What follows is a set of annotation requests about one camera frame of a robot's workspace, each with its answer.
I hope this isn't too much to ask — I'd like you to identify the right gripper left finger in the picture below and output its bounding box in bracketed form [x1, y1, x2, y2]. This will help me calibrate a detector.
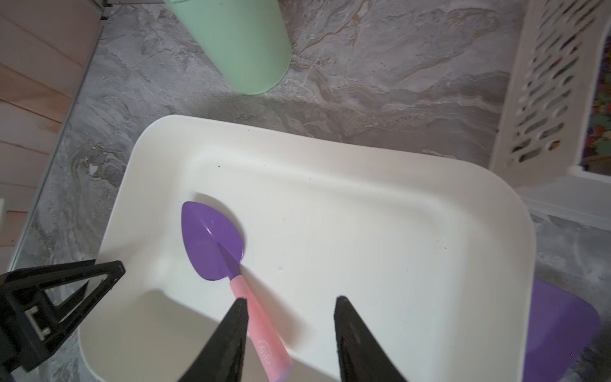
[179, 298, 249, 382]

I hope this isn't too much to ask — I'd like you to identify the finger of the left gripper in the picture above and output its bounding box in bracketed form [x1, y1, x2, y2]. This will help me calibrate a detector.
[1, 260, 126, 381]

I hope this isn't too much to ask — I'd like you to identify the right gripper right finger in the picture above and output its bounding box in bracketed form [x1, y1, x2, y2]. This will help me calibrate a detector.
[334, 296, 406, 382]

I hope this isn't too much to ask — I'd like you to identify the purple pointed trowel pink handle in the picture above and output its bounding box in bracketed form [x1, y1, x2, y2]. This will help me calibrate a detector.
[181, 202, 293, 381]

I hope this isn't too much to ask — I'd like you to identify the white storage box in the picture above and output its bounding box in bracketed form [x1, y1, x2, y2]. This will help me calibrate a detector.
[79, 116, 536, 381]

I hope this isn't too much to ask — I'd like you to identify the purple square shovel pink handle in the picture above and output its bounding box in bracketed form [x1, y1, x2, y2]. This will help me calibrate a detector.
[523, 279, 601, 381]

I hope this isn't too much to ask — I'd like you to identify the white file organizer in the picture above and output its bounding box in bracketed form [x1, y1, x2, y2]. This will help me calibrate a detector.
[489, 1, 610, 230]

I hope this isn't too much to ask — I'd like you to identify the green cup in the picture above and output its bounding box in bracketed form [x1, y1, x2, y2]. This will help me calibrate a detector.
[166, 0, 292, 95]

